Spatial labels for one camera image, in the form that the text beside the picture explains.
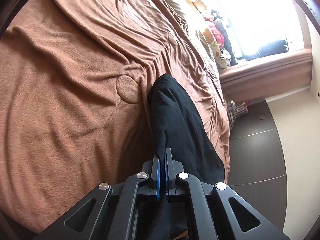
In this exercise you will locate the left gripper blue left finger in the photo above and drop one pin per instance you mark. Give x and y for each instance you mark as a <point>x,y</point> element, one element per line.
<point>155,176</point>

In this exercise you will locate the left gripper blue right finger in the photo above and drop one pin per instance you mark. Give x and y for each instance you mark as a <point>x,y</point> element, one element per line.
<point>171,169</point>

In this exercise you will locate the black pants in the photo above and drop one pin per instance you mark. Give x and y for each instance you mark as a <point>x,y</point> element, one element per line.
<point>176,124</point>

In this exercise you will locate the striped paper bag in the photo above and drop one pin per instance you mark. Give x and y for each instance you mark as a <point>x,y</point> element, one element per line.
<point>236,110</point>

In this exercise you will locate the teddy bear plush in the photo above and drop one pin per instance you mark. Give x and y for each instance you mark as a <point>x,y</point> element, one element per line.
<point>208,35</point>

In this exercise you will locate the pink plush toy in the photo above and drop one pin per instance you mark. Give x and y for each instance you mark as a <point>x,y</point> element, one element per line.
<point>218,35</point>

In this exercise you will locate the orange bed blanket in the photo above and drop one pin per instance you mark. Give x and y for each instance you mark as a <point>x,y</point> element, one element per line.
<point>75,75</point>

